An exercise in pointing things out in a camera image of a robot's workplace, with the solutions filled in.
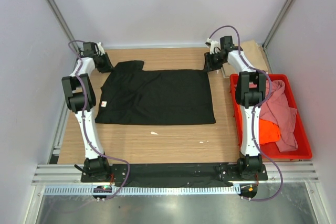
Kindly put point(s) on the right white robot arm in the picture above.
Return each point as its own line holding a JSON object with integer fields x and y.
{"x": 250, "y": 94}

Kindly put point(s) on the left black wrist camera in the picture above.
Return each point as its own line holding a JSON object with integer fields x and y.
{"x": 91, "y": 49}

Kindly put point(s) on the black t-shirt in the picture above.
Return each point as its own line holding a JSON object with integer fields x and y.
{"x": 133, "y": 96}

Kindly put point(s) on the folded beige t-shirt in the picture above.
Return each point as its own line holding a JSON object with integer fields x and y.
{"x": 255, "y": 55}

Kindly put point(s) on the right aluminium frame post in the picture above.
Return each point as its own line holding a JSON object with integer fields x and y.
{"x": 280, "y": 17}

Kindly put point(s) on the pink t-shirt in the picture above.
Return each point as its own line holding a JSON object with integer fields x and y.
{"x": 277, "y": 111}

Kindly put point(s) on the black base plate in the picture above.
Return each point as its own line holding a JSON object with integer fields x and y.
{"x": 192, "y": 175}

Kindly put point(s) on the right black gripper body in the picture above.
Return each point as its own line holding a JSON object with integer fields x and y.
{"x": 213, "y": 61}

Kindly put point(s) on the white slotted cable duct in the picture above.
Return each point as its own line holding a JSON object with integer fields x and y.
{"x": 96, "y": 190}

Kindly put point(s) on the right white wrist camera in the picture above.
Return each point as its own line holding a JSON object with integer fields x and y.
{"x": 224, "y": 43}

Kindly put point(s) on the red plastic bin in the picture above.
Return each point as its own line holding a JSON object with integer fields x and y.
{"x": 303, "y": 151}

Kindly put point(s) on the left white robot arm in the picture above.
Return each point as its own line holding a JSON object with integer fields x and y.
{"x": 81, "y": 100}

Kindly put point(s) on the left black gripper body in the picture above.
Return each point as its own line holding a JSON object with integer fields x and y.
{"x": 104, "y": 65}

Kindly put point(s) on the left aluminium frame post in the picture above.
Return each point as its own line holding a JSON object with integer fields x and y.
{"x": 60, "y": 19}

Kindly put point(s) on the aluminium frame post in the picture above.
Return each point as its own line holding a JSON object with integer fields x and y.
{"x": 280, "y": 17}
{"x": 60, "y": 19}

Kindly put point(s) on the orange t-shirt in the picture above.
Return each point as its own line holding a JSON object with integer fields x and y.
{"x": 268, "y": 132}

